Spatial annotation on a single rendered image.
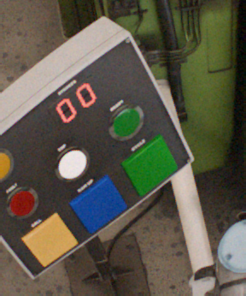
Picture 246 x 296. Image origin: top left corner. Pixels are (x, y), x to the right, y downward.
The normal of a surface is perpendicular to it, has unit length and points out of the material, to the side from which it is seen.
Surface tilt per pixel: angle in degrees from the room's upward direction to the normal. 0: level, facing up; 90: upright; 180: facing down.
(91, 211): 60
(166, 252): 0
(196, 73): 90
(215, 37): 90
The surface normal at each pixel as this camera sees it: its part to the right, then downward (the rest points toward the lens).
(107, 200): 0.50, 0.43
